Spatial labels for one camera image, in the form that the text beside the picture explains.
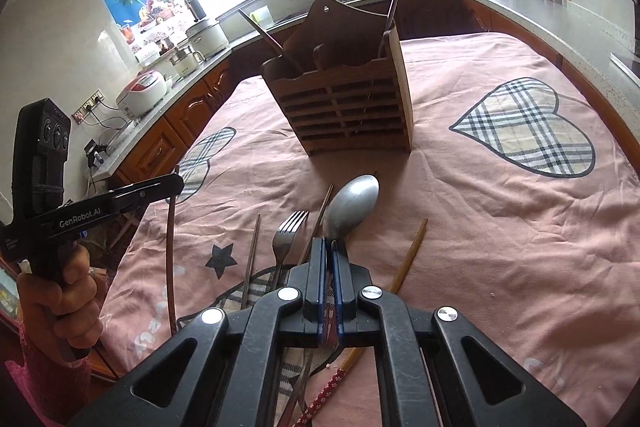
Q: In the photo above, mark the small white electric pot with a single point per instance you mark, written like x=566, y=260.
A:
x=185, y=64

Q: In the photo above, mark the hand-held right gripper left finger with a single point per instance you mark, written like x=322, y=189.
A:
x=320, y=287

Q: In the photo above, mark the bamboo chopstick red patterned end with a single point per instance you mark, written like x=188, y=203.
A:
x=412, y=252

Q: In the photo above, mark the large white cooker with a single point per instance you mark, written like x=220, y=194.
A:
x=207, y=37

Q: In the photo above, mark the pink tablecloth with plaid hearts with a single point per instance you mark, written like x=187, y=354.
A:
x=475, y=257

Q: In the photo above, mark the metal spoon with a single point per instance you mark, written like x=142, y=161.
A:
x=352, y=207

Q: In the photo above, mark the person's left hand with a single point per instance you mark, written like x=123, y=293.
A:
x=65, y=312

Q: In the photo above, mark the pale green cup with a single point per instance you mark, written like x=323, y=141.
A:
x=261, y=16

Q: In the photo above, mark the wall power socket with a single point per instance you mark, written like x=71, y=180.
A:
x=89, y=104

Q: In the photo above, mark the white and red rice cooker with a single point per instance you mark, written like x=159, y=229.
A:
x=142, y=92

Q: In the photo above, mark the wooden utensil holder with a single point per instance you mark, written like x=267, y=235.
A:
x=345, y=107

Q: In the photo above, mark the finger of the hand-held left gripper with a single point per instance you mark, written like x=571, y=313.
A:
x=150, y=188

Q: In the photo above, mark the person's left forearm pink sleeve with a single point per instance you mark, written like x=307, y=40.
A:
x=40, y=382

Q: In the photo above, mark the grey kitchen countertop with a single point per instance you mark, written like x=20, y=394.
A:
x=550, y=22

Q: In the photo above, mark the gas stove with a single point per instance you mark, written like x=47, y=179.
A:
x=627, y=64

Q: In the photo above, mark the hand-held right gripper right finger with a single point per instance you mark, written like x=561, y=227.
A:
x=341, y=297

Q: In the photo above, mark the metal fork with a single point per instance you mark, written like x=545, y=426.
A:
x=286, y=242

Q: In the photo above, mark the black plug adapter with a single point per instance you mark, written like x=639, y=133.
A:
x=95, y=153

